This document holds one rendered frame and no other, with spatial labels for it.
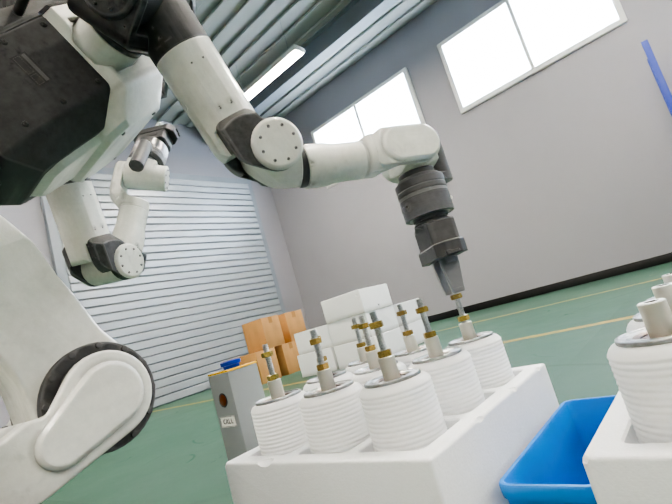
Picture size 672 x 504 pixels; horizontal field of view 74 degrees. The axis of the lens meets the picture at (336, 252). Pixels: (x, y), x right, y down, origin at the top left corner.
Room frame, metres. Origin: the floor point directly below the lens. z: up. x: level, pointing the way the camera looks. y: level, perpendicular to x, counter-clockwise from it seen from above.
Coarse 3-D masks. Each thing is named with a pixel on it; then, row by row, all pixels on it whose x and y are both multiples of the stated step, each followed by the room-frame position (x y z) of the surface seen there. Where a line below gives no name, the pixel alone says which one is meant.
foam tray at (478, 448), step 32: (512, 384) 0.70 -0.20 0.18; (544, 384) 0.76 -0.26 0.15; (448, 416) 0.63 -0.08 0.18; (480, 416) 0.59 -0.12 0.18; (512, 416) 0.65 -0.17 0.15; (544, 416) 0.73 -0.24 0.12; (256, 448) 0.78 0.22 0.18; (448, 448) 0.52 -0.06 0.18; (480, 448) 0.57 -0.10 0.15; (512, 448) 0.63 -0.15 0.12; (256, 480) 0.69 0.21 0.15; (288, 480) 0.64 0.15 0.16; (320, 480) 0.60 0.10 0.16; (352, 480) 0.57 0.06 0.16; (384, 480) 0.54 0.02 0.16; (416, 480) 0.51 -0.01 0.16; (448, 480) 0.51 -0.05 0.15; (480, 480) 0.55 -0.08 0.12
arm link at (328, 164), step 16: (320, 144) 0.69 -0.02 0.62; (336, 144) 0.71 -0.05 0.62; (352, 144) 0.71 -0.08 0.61; (304, 160) 0.67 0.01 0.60; (320, 160) 0.68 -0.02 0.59; (336, 160) 0.69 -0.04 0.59; (352, 160) 0.70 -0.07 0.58; (256, 176) 0.70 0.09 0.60; (272, 176) 0.65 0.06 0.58; (288, 176) 0.67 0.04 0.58; (304, 176) 0.68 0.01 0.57; (320, 176) 0.69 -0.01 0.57; (336, 176) 0.71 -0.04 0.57; (352, 176) 0.72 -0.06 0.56
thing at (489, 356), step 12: (492, 336) 0.75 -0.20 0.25; (468, 348) 0.74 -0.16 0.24; (480, 348) 0.73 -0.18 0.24; (492, 348) 0.74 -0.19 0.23; (504, 348) 0.76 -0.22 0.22; (480, 360) 0.73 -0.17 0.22; (492, 360) 0.73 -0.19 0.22; (504, 360) 0.75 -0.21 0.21; (480, 372) 0.73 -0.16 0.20; (492, 372) 0.73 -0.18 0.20; (504, 372) 0.74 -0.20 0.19; (480, 384) 0.74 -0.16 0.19; (492, 384) 0.73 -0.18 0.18; (504, 384) 0.74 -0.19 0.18
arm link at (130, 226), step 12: (120, 216) 1.00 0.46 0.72; (132, 216) 1.01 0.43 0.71; (144, 216) 1.03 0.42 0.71; (120, 228) 0.99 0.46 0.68; (132, 228) 1.00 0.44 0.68; (144, 228) 1.03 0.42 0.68; (132, 240) 0.99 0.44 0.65; (144, 240) 1.03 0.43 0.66; (84, 264) 0.95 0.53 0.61; (144, 264) 0.99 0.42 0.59; (84, 276) 0.95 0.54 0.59; (96, 276) 0.94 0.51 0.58; (108, 276) 0.94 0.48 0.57; (120, 276) 0.93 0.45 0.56
